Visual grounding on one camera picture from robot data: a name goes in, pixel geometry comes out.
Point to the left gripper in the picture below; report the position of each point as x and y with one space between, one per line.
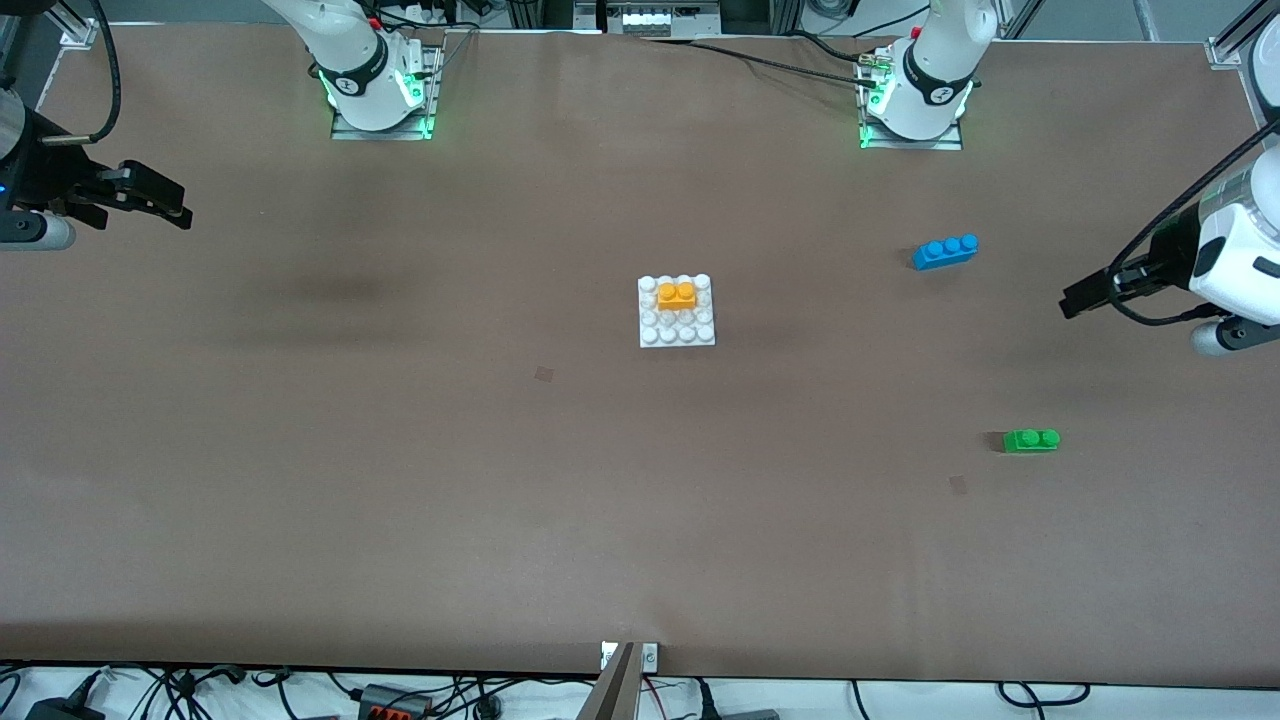
1166 250

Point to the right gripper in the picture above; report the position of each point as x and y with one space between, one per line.
42 175

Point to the white studded base plate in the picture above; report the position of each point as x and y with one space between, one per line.
680 328

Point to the yellow two-stud block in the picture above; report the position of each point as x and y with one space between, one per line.
677 296

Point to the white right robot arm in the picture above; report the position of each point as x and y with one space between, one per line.
360 70

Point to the blue three-stud block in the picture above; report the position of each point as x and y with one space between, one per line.
945 252

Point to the green two-stud block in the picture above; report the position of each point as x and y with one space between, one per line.
1030 441

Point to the black power adapter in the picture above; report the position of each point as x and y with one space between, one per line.
65 711

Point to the white power strip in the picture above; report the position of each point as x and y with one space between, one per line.
645 20

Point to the black plug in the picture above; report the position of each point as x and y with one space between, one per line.
708 700

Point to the black box orange connectors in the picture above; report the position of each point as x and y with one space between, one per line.
395 705

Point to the metal corner bracket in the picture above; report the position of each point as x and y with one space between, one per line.
1225 53
78 36

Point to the aluminium frame profile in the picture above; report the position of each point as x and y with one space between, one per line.
1250 18
68 12

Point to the small white edge bracket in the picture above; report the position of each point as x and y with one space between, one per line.
650 656

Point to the grey-brown camera post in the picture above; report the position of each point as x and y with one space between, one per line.
615 690

